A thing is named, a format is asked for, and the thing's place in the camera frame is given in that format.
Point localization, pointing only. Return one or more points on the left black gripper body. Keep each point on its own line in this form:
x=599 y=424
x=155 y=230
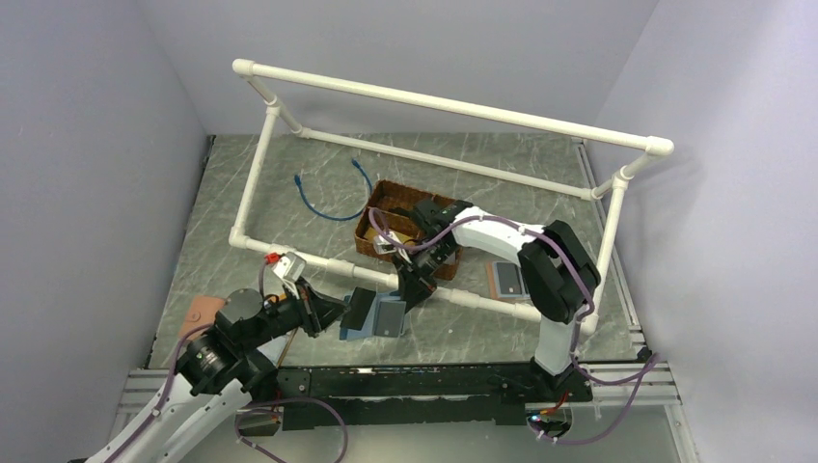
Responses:
x=283 y=314

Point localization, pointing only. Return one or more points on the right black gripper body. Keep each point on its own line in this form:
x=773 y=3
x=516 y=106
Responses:
x=427 y=259

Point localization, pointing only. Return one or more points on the dark grey credit card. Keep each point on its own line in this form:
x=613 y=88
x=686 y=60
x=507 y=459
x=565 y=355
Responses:
x=358 y=322

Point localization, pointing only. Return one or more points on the blue card holder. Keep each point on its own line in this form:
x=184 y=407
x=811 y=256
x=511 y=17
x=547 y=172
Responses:
x=390 y=320

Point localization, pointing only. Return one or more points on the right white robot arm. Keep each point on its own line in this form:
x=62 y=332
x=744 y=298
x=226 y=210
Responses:
x=555 y=267

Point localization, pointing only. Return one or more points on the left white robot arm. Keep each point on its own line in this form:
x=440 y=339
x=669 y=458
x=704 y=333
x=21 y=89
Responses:
x=220 y=367

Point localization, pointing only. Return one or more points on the brown wicker divided basket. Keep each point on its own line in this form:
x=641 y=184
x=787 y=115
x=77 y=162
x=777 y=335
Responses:
x=397 y=201

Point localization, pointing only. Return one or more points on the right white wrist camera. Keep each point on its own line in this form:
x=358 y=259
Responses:
x=384 y=244

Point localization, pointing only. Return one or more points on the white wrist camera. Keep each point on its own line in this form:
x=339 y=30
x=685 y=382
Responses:
x=287 y=268
x=384 y=244

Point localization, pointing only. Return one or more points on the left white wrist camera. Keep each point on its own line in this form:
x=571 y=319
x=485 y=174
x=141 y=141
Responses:
x=287 y=268

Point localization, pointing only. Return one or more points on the white PVC pipe frame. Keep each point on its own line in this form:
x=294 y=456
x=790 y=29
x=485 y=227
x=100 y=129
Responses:
x=652 y=148

